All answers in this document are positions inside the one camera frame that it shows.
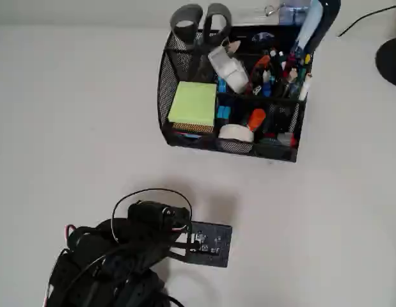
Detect thin black cable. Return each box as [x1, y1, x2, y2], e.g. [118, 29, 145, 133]
[337, 3, 396, 38]

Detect red handled pen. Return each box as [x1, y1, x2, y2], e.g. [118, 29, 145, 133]
[248, 54, 271, 95]

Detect black camera circuit board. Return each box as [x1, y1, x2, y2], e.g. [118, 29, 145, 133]
[184, 221, 233, 269]

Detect grey handled scissors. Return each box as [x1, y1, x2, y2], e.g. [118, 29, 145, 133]
[170, 3, 233, 83]

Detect white tape dispenser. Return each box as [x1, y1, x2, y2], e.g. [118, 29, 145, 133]
[207, 44, 249, 94]

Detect white tape roll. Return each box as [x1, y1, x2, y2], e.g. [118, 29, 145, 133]
[218, 123, 255, 143]

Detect black mesh desk organizer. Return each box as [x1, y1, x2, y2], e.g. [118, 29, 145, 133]
[157, 24, 313, 163]

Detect multicolour sticky note stack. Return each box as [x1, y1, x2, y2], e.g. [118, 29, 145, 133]
[170, 121, 216, 139]

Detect orange marker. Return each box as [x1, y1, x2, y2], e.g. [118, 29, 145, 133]
[246, 108, 267, 132]

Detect black lamp base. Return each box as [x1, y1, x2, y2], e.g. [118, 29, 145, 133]
[376, 36, 396, 89]

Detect white marker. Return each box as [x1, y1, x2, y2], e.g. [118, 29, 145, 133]
[298, 72, 313, 102]

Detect small red grey item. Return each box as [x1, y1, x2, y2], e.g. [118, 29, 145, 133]
[276, 132, 297, 148]

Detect blue translucent plastic case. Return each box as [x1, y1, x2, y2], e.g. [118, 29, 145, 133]
[279, 0, 310, 26]

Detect clear bag with rings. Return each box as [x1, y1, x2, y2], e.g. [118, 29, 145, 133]
[264, 3, 284, 17]

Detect green sticky note pad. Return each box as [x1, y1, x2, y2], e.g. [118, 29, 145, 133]
[168, 81, 218, 126]

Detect black looped wire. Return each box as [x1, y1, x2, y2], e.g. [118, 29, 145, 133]
[111, 188, 194, 244]

